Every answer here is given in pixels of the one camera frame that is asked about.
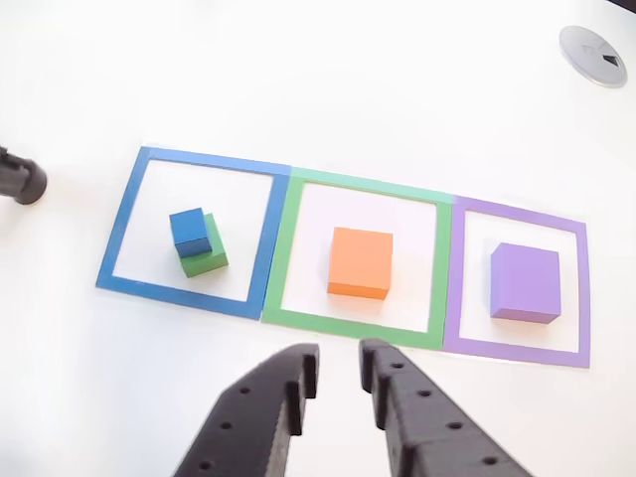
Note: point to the black camera tripod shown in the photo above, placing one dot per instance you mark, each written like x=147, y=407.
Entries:
x=25, y=181

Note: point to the blue square frame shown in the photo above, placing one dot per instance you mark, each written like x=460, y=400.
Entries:
x=119, y=223

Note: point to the purple flat block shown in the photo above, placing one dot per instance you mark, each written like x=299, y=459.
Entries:
x=524, y=278

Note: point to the green square frame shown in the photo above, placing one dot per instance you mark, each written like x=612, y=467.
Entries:
x=278, y=258

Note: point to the green block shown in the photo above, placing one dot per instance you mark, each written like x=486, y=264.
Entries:
x=208, y=263

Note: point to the purple square frame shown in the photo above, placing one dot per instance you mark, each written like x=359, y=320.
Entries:
x=452, y=278

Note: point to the orange block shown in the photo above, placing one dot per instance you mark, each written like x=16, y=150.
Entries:
x=360, y=258

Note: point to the small blue cube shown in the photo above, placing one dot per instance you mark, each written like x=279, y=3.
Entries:
x=189, y=228

